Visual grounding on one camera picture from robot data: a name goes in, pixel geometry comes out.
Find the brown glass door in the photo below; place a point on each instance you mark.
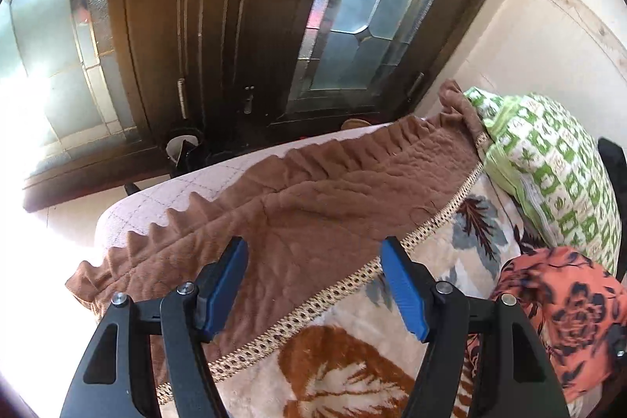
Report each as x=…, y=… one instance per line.
x=90, y=88

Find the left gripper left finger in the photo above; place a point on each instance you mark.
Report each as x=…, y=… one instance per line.
x=115, y=377

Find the brown quilted bed cover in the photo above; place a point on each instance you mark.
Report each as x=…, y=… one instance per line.
x=313, y=220

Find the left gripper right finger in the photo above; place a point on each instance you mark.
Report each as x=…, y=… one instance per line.
x=514, y=377

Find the black garment on pillow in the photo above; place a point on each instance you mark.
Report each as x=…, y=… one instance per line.
x=614, y=160

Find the orange floral garment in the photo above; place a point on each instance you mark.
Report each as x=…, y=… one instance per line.
x=571, y=302

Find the green checkered pillow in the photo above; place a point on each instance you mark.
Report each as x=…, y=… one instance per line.
x=543, y=157

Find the black white object on floor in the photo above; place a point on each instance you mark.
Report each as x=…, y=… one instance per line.
x=180, y=145

